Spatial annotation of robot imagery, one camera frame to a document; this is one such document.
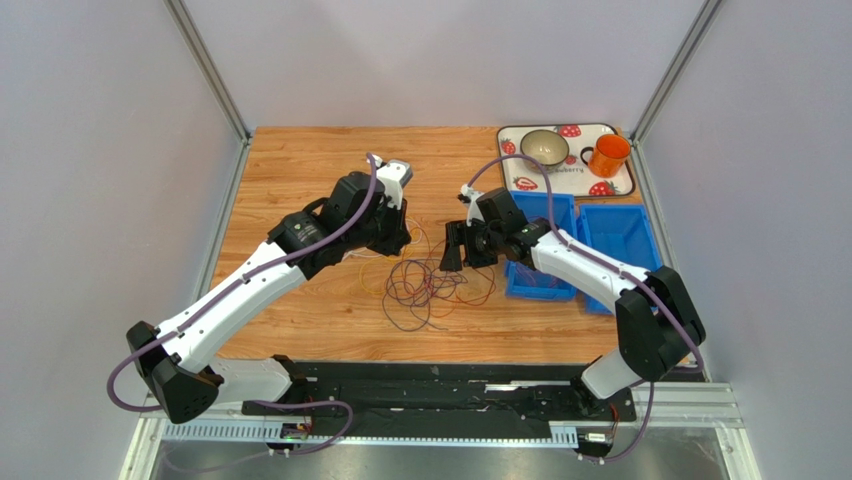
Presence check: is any right blue plastic bin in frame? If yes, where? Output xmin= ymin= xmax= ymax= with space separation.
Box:
xmin=576 ymin=203 xmax=665 ymax=315

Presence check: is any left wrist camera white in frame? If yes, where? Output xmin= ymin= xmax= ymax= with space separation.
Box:
xmin=366 ymin=153 xmax=413 ymax=210

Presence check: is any blue plastic bin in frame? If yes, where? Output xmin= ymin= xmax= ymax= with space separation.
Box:
xmin=576 ymin=203 xmax=665 ymax=315
xmin=504 ymin=191 xmax=577 ymax=302

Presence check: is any left blue plastic bin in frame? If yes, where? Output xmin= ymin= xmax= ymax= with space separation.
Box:
xmin=504 ymin=191 xmax=577 ymax=302

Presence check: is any orange mug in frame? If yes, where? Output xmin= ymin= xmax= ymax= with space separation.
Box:
xmin=580 ymin=134 xmax=631 ymax=178

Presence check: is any orange wire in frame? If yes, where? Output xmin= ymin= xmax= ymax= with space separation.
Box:
xmin=392 ymin=239 xmax=497 ymax=311

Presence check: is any yellow wire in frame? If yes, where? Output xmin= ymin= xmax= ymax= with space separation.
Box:
xmin=359 ymin=222 xmax=431 ymax=297

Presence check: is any aluminium frame post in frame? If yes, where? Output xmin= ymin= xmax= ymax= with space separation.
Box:
xmin=630 ymin=0 xmax=725 ymax=144
xmin=164 ymin=0 xmax=252 ymax=144

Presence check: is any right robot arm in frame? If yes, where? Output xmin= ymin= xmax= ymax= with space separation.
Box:
xmin=440 ymin=185 xmax=706 ymax=402

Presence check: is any ceramic bowl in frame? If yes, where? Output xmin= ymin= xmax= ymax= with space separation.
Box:
xmin=520 ymin=129 xmax=570 ymax=170

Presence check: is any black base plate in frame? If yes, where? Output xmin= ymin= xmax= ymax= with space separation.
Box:
xmin=239 ymin=359 xmax=640 ymax=441

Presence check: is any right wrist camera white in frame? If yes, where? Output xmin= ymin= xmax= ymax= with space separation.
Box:
xmin=458 ymin=184 xmax=484 ymax=226

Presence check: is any slotted cable duct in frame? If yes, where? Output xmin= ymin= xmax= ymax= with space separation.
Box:
xmin=162 ymin=419 xmax=579 ymax=449

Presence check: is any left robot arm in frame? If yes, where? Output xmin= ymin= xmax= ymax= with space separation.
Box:
xmin=126 ymin=161 xmax=413 ymax=424

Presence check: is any dark red wire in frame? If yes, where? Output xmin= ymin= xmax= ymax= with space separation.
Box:
xmin=515 ymin=262 xmax=567 ymax=291

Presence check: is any strawberry print tray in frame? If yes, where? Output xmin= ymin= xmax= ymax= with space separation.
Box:
xmin=496 ymin=123 xmax=636 ymax=198

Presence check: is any left aluminium frame post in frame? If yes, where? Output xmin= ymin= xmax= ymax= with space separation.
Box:
xmin=164 ymin=0 xmax=252 ymax=144

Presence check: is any right aluminium frame post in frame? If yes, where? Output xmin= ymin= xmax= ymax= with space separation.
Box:
xmin=630 ymin=0 xmax=725 ymax=144

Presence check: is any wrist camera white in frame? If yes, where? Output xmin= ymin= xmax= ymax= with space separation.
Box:
xmin=458 ymin=184 xmax=484 ymax=226
xmin=366 ymin=153 xmax=413 ymax=210

